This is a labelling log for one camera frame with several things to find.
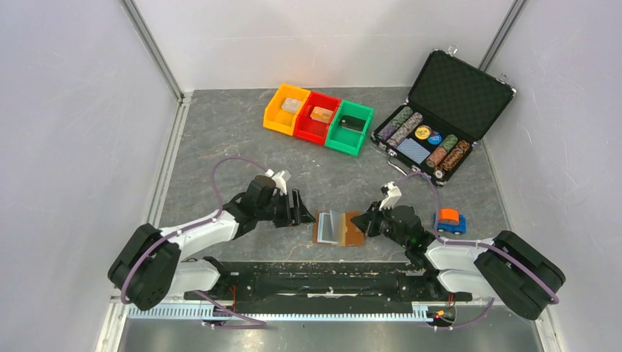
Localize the brown leather card holder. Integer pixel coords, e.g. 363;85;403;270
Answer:
312;210;365;246

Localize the orange blue tape roll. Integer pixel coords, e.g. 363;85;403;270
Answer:
432;208;467;235

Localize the card stack in yellow bin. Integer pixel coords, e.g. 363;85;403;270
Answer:
281;98;302;114

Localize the blue playing card deck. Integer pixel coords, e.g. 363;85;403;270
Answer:
397;138;431;164

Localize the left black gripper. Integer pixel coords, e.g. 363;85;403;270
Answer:
256;188;315;228

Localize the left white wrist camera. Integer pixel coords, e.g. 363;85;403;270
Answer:
264;169;291;195

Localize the red plastic bin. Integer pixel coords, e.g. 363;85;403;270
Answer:
293;91;342;146

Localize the yellow plastic bin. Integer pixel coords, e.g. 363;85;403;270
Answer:
263;83;311;136

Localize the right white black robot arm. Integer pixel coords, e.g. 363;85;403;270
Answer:
351;202;566;320

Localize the green plastic bin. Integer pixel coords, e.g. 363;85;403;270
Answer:
324;100;374;157

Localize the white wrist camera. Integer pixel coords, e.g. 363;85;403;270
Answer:
379;182;402;210
264;169;291;195

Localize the card stack in red bin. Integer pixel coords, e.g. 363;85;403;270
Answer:
310;106;334;124

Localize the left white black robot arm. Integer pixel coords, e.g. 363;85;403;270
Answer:
107;172;315;311

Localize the black poker chip case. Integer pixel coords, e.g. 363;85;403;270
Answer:
370;49;516;186

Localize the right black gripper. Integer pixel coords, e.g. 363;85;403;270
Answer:
351;200;409;249

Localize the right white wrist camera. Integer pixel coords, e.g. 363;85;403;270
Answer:
379;182;402;210

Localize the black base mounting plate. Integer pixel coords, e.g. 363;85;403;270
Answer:
207;262;472;314

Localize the yellow dealer button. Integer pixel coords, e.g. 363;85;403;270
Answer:
414;125;433;140

